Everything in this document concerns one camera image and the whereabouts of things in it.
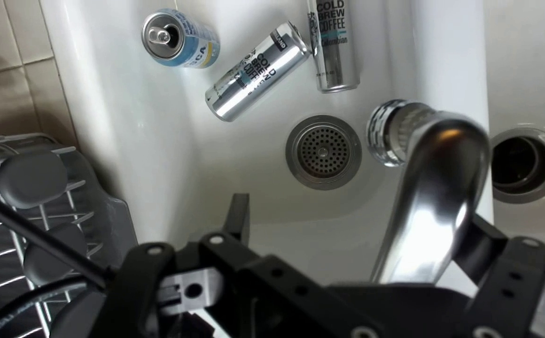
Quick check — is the blue white open can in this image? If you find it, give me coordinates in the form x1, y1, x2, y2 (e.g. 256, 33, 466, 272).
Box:
141, 9, 220, 67

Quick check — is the silver can lying middle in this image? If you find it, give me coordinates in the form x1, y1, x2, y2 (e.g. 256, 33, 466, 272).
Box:
205, 22, 310, 121

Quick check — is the white double basin sink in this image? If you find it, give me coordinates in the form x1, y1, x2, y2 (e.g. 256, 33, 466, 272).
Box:
38, 0, 545, 296

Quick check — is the metal sink drain strainer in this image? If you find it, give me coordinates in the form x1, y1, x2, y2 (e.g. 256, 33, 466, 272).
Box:
286, 114, 363, 191

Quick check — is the tall silver can left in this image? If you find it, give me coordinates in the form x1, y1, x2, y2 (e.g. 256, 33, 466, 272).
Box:
307, 0, 359, 91

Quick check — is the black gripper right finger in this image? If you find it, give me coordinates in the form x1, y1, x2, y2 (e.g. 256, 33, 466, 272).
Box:
453, 213, 508, 281

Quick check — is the metal wire dish rack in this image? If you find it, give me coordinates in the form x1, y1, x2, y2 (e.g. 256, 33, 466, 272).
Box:
0, 131, 139, 338

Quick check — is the chrome kitchen faucet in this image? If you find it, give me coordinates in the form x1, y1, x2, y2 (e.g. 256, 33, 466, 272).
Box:
367, 99, 491, 283

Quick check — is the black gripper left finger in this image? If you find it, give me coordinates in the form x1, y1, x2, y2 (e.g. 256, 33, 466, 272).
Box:
224, 193, 250, 243

